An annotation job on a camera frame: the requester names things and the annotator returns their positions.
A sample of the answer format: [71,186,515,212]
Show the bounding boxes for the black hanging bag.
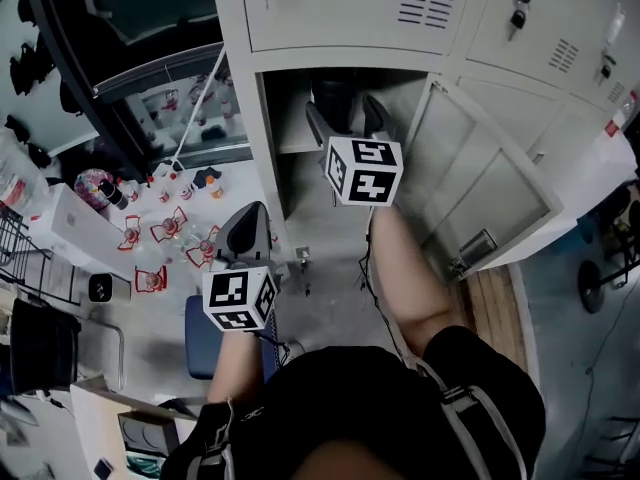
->
[4,115,31,144]
[9,42,54,97]

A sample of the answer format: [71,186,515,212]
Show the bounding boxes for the black cylindrical flask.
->
[98,178,130,212]

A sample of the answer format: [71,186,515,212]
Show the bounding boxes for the white box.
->
[29,182,129,282]

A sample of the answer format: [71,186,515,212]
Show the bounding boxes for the group of red-labelled clear bottles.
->
[115,170,224,297]

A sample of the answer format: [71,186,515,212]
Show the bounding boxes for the black-headed keys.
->
[505,0,532,43]

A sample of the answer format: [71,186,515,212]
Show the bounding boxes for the large clear water jug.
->
[0,132,50,215]

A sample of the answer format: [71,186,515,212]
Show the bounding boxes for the black and silver device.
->
[88,271,132,304]

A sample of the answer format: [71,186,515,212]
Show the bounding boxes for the metal chair leg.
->
[74,317,126,394]

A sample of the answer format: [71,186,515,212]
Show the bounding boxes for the black crate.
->
[9,297,82,395]

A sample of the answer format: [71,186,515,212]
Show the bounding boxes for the person's right forearm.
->
[368,205,467,362]

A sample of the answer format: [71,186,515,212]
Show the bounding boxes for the black wheeled chair base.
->
[577,180,640,315]

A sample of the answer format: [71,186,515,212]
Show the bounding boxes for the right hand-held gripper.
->
[305,95,404,208]

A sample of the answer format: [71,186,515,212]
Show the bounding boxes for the black wire rack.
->
[0,202,81,304]

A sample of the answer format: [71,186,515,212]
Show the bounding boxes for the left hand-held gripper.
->
[202,200,279,333]

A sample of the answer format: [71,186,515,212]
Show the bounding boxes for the colourful patterned ball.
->
[73,167,112,212]

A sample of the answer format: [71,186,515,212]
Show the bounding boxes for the black cable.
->
[357,207,416,369]

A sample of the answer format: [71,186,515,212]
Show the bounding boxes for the grey metal locker cabinet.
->
[209,0,640,284]

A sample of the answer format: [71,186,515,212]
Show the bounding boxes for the person's chin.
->
[299,438,419,480]

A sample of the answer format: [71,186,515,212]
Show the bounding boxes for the blue stool seat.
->
[184,295,281,382]

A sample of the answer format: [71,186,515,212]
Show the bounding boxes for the dark bottle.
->
[310,78,371,135]

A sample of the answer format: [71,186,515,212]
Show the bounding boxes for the grey locker door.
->
[399,75,566,283]

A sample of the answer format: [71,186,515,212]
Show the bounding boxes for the person's black shirt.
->
[164,325,547,480]

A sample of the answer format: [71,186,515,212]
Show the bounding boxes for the grey backpack strap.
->
[412,357,529,480]
[187,402,236,480]

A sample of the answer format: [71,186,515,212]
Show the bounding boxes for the white rope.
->
[169,45,227,172]

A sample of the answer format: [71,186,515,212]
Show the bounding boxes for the black-headed key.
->
[598,53,619,88]

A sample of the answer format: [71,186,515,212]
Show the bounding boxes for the person's left forearm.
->
[206,330,267,405]

